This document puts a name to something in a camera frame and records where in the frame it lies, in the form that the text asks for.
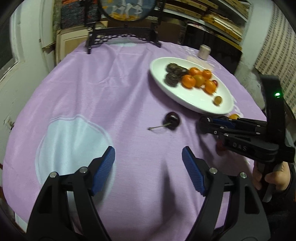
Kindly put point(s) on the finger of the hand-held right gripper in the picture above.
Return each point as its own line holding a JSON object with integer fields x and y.
{"x": 249, "y": 122}
{"x": 208, "y": 127}

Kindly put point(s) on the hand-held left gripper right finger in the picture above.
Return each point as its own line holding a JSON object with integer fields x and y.
{"x": 192, "y": 170}

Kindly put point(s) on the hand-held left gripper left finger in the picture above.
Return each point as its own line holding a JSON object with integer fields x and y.
{"x": 104, "y": 171}

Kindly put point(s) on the small yellow kumquat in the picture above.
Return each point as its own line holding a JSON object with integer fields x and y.
{"x": 217, "y": 100}

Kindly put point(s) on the white oval plate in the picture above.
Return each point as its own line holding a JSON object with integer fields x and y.
{"x": 196, "y": 97}

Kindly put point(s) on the dark cherry with stem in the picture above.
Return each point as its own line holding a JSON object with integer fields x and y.
{"x": 172, "y": 120}

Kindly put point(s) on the orange tangerine with stem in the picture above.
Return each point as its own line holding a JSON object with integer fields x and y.
{"x": 210, "y": 86}

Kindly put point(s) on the yellow-green tangerine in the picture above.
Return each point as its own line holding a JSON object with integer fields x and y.
{"x": 199, "y": 80}

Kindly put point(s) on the large orange tangerine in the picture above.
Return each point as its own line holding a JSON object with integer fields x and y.
{"x": 188, "y": 81}

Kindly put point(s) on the dark wrinkled date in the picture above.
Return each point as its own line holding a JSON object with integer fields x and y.
{"x": 183, "y": 71}
{"x": 172, "y": 79}
{"x": 173, "y": 68}

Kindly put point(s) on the person's right hand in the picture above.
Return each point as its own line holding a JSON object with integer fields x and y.
{"x": 281, "y": 178}

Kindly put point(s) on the purple printed tablecloth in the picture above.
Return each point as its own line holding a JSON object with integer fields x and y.
{"x": 115, "y": 104}

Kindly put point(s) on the small white jar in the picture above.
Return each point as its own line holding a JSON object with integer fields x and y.
{"x": 204, "y": 52}

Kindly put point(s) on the stack of wooden boxes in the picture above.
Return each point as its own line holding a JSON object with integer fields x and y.
{"x": 208, "y": 14}

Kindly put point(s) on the white leaning board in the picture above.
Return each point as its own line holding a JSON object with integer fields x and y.
{"x": 69, "y": 44}

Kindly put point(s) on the round embroidered screen on stand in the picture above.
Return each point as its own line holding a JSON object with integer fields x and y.
{"x": 124, "y": 23}

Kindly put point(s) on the checked wall cloth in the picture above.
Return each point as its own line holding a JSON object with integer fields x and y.
{"x": 277, "y": 41}

